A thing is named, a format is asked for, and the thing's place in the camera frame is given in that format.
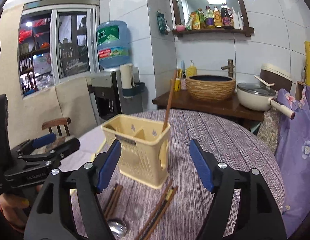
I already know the woven pattern basin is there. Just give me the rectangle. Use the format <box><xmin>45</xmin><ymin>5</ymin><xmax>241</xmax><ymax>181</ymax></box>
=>
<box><xmin>185</xmin><ymin>74</ymin><xmax>236</xmax><ymax>102</ymax></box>

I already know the grey water dispenser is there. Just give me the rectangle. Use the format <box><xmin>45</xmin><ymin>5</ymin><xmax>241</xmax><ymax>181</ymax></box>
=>
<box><xmin>91</xmin><ymin>67</ymin><xmax>143</xmax><ymax>120</ymax></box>

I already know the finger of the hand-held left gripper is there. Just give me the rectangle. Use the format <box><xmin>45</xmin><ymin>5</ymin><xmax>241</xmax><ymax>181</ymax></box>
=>
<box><xmin>17</xmin><ymin>133</ymin><xmax>57</xmax><ymax>155</ymax></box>
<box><xmin>19</xmin><ymin>137</ymin><xmax>81</xmax><ymax>167</ymax></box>

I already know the white rice paddle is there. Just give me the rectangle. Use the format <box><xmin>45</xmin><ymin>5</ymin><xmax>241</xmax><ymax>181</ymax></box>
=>
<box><xmin>254</xmin><ymin>75</ymin><xmax>275</xmax><ymax>87</ymax></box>

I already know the dark sauce bottle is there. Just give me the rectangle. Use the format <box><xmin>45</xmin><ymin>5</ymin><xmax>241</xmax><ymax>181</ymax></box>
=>
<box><xmin>220</xmin><ymin>3</ymin><xmax>234</xmax><ymax>29</ymax></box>

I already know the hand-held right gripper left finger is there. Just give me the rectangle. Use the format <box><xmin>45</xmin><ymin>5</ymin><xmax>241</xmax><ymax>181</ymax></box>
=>
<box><xmin>24</xmin><ymin>139</ymin><xmax>123</xmax><ymax>240</ymax></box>

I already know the white squeeze bottle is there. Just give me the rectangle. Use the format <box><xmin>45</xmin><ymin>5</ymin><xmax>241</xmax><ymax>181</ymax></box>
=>
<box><xmin>231</xmin><ymin>7</ymin><xmax>241</xmax><ymax>30</ymax></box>

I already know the brown paisley cloth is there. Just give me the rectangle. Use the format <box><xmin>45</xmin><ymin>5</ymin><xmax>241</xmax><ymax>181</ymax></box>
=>
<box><xmin>256</xmin><ymin>106</ymin><xmax>283</xmax><ymax>155</ymax></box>

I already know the wooden chair back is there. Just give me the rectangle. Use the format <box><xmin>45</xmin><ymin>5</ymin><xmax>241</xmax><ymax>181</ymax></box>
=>
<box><xmin>42</xmin><ymin>117</ymin><xmax>72</xmax><ymax>138</ymax></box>

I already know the person's left hand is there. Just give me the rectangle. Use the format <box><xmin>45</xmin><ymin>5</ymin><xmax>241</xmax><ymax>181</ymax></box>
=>
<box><xmin>0</xmin><ymin>195</ymin><xmax>30</xmax><ymax>229</ymax></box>

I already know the purple floral cloth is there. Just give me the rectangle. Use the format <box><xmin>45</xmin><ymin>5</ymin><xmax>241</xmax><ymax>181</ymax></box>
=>
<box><xmin>275</xmin><ymin>86</ymin><xmax>310</xmax><ymax>238</ymax></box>

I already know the gold label bottle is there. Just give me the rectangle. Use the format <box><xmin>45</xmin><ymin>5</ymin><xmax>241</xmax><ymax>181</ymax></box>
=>
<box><xmin>213</xmin><ymin>6</ymin><xmax>223</xmax><ymax>28</ymax></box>

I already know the purple label bottle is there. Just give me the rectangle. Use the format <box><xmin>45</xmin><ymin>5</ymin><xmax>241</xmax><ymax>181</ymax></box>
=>
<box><xmin>204</xmin><ymin>6</ymin><xmax>216</xmax><ymax>29</ymax></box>

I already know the brown and white rice cooker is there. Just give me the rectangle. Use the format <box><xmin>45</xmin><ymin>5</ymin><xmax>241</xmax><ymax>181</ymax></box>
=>
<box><xmin>260</xmin><ymin>64</ymin><xmax>293</xmax><ymax>93</ymax></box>

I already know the bronze faucet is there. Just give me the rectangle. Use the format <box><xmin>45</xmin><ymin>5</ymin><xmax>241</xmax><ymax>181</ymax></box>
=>
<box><xmin>221</xmin><ymin>59</ymin><xmax>236</xmax><ymax>78</ymax></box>

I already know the black chopstick with gold print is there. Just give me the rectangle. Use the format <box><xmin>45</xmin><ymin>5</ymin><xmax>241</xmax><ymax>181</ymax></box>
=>
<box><xmin>142</xmin><ymin>186</ymin><xmax>176</xmax><ymax>240</ymax></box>

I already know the cream pot with glass lid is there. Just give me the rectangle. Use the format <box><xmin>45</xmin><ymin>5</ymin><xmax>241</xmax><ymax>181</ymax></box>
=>
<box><xmin>236</xmin><ymin>82</ymin><xmax>295</xmax><ymax>120</ymax></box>

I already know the yellow soap bottle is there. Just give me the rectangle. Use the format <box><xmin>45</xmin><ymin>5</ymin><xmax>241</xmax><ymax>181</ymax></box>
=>
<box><xmin>186</xmin><ymin>60</ymin><xmax>197</xmax><ymax>78</ymax></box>

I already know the yellow box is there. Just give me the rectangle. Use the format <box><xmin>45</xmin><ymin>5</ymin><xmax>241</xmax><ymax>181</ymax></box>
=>
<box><xmin>304</xmin><ymin>41</ymin><xmax>310</xmax><ymax>87</ymax></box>

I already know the blue water jug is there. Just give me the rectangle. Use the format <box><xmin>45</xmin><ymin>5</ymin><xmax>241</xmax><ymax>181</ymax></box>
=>
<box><xmin>96</xmin><ymin>20</ymin><xmax>132</xmax><ymax>68</ymax></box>

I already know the wooden framed mirror shelf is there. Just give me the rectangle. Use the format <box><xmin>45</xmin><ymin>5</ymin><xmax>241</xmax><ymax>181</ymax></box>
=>
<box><xmin>167</xmin><ymin>0</ymin><xmax>254</xmax><ymax>37</ymax></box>

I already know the beige paper roll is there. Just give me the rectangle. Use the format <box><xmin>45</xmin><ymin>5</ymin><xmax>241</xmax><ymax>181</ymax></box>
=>
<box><xmin>120</xmin><ymin>64</ymin><xmax>134</xmax><ymax>90</ymax></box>

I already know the green oil bottle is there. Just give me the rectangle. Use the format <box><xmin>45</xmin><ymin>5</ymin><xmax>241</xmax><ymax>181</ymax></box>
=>
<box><xmin>197</xmin><ymin>8</ymin><xmax>206</xmax><ymax>30</ymax></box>

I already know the wooden box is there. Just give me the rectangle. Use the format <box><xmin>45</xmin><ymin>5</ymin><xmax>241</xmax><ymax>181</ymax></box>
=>
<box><xmin>295</xmin><ymin>81</ymin><xmax>306</xmax><ymax>100</ymax></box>

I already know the yellow and green packet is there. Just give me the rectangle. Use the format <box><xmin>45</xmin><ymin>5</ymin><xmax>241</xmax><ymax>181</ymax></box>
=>
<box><xmin>186</xmin><ymin>11</ymin><xmax>200</xmax><ymax>30</ymax></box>

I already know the sliding window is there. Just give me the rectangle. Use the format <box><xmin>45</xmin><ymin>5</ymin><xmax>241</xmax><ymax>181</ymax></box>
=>
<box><xmin>19</xmin><ymin>4</ymin><xmax>100</xmax><ymax>98</ymax></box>

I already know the beige plastic utensil holder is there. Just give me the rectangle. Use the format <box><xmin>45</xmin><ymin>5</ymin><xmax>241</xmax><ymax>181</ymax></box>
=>
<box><xmin>101</xmin><ymin>114</ymin><xmax>171</xmax><ymax>189</ymax></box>

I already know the metal spoon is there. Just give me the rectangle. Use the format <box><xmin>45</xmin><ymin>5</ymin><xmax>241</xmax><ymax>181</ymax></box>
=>
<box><xmin>107</xmin><ymin>219</ymin><xmax>127</xmax><ymax>240</ymax></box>

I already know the blue and white wall holder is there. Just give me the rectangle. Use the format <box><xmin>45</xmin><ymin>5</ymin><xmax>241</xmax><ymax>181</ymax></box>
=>
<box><xmin>122</xmin><ymin>82</ymin><xmax>147</xmax><ymax>98</ymax></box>

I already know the green hanging packet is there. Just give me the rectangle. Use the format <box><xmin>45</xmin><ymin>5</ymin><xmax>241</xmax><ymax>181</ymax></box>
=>
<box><xmin>157</xmin><ymin>10</ymin><xmax>171</xmax><ymax>35</ymax></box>

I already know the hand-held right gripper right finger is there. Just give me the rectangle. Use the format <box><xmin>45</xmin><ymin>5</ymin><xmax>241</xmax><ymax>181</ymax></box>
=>
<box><xmin>189</xmin><ymin>138</ymin><xmax>288</xmax><ymax>240</ymax></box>

